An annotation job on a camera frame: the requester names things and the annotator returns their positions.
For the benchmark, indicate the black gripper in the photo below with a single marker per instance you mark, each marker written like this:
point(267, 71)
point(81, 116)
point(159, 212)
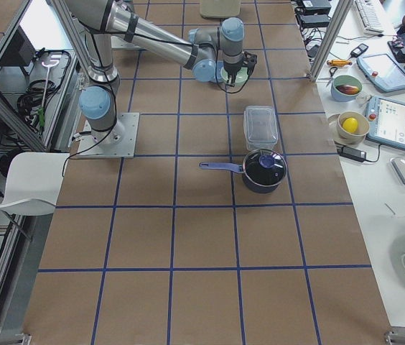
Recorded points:
point(232, 67)

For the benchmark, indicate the green bowl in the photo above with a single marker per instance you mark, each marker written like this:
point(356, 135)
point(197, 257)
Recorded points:
point(240, 79)

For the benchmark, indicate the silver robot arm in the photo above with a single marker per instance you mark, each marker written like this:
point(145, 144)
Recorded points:
point(179, 80)

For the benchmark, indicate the teal bowl with fruit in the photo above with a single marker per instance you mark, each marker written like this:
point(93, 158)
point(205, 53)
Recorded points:
point(345, 88)

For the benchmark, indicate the beige bowl with lemon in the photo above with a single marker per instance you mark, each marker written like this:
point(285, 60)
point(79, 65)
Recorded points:
point(348, 127)

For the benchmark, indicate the clear plastic food container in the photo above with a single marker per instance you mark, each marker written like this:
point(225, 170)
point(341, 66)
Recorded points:
point(260, 127)

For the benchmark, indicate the dark blue saucepan with lid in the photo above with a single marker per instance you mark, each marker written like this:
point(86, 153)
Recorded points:
point(262, 169)

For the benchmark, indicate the scissors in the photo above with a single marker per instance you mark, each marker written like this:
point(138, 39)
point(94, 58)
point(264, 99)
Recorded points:
point(332, 72)

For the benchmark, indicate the black power adapter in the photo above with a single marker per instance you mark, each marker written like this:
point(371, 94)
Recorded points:
point(352, 153)

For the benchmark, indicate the blue teach pendant far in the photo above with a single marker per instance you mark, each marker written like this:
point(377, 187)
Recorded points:
point(383, 72)

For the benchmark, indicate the blue teach pendant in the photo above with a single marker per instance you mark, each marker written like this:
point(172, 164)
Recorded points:
point(386, 118)
point(383, 72)

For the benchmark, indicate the white keyboard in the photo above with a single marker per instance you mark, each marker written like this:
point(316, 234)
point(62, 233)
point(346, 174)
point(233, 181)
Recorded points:
point(367, 17)

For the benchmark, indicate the blue teach pendant near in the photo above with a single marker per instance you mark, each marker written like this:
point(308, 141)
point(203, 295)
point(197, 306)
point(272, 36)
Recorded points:
point(386, 118)

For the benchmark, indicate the white chair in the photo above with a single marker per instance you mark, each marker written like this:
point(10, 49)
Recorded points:
point(33, 183)

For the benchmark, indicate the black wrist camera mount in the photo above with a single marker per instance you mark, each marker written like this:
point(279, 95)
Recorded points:
point(249, 62)

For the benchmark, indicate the orange handled tool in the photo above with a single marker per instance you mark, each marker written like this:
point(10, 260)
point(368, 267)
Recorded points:
point(339, 63)

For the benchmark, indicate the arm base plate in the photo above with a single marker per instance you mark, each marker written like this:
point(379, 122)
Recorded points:
point(118, 44)
point(119, 142)

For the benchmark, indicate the aluminium frame post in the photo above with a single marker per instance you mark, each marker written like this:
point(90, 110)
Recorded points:
point(336, 22)

